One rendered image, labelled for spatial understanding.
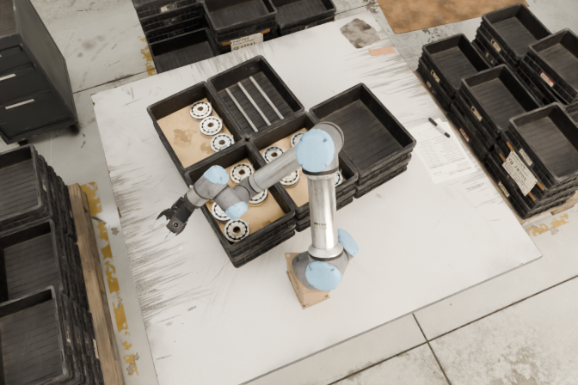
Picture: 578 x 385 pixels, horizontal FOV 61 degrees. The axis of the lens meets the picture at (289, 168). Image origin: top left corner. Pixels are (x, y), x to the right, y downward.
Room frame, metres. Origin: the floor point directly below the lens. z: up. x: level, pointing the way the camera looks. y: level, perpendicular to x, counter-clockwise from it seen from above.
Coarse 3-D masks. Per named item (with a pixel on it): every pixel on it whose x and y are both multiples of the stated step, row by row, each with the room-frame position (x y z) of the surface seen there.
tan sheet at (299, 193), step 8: (304, 128) 1.30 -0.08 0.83; (288, 136) 1.26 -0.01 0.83; (272, 144) 1.22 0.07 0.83; (280, 144) 1.21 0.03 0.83; (288, 144) 1.21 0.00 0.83; (304, 176) 1.04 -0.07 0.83; (304, 184) 1.01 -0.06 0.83; (288, 192) 0.97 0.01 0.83; (296, 192) 0.97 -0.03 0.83; (304, 192) 0.97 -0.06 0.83; (296, 200) 0.93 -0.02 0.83; (304, 200) 0.93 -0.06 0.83
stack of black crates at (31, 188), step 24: (0, 168) 1.39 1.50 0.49; (24, 168) 1.38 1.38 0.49; (48, 168) 1.42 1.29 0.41; (0, 192) 1.24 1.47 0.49; (24, 192) 1.23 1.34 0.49; (48, 192) 1.23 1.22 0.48; (0, 216) 1.11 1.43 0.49; (24, 216) 1.07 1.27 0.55; (48, 216) 1.09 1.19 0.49; (72, 216) 1.25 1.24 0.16; (72, 240) 1.10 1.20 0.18
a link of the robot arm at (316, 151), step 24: (312, 144) 0.80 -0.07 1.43; (336, 144) 0.82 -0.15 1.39; (312, 168) 0.75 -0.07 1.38; (336, 168) 0.77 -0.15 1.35; (312, 192) 0.72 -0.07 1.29; (312, 216) 0.67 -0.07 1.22; (312, 240) 0.62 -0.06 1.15; (336, 240) 0.61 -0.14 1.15; (312, 264) 0.55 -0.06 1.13; (336, 264) 0.54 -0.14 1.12
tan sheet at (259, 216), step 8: (248, 160) 1.14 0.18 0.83; (232, 184) 1.03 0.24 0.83; (272, 200) 0.94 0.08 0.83; (208, 208) 0.92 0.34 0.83; (256, 208) 0.91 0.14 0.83; (264, 208) 0.90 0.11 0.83; (272, 208) 0.90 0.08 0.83; (280, 208) 0.90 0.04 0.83; (248, 216) 0.87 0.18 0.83; (256, 216) 0.87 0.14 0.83; (264, 216) 0.87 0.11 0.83; (272, 216) 0.87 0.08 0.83; (280, 216) 0.86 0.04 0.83; (224, 224) 0.84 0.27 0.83; (256, 224) 0.83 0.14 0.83; (264, 224) 0.83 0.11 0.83
